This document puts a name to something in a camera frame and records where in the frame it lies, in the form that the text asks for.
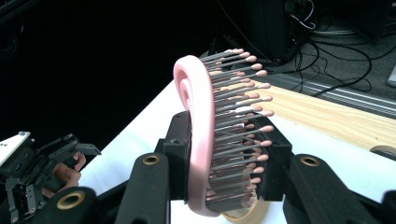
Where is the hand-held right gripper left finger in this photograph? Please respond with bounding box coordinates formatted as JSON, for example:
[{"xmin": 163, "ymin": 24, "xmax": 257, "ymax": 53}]
[{"xmin": 154, "ymin": 110, "xmax": 192, "ymax": 202}]

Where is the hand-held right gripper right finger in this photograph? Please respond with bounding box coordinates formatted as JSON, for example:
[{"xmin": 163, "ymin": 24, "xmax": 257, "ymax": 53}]
[{"xmin": 248, "ymin": 115, "xmax": 294, "ymax": 202}]

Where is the pink hairbrush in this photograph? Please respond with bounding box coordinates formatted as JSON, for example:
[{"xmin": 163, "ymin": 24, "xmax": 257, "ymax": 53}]
[{"xmin": 172, "ymin": 48, "xmax": 276, "ymax": 218}]

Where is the tan cup with handle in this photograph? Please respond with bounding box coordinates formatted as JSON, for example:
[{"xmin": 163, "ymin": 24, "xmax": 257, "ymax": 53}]
[{"xmin": 221, "ymin": 195, "xmax": 271, "ymax": 224}]

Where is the wooden table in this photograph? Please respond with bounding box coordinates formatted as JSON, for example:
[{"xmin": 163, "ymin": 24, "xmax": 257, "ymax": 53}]
[{"xmin": 214, "ymin": 78, "xmax": 396, "ymax": 162}]

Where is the round dark table grommet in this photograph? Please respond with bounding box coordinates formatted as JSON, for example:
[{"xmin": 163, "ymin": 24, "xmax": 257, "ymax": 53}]
[{"xmin": 369, "ymin": 145, "xmax": 396, "ymax": 162}]

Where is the black equipment case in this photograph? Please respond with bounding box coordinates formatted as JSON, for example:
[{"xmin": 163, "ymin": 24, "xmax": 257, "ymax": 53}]
[{"xmin": 242, "ymin": 0, "xmax": 298, "ymax": 62}]

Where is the metal floor rail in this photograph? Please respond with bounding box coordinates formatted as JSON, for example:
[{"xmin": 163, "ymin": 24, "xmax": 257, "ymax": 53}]
[{"xmin": 264, "ymin": 74, "xmax": 396, "ymax": 120}]

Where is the tangle of black floor cables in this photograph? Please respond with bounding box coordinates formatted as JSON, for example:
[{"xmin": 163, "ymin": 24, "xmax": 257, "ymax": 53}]
[{"xmin": 267, "ymin": 0, "xmax": 396, "ymax": 98}]

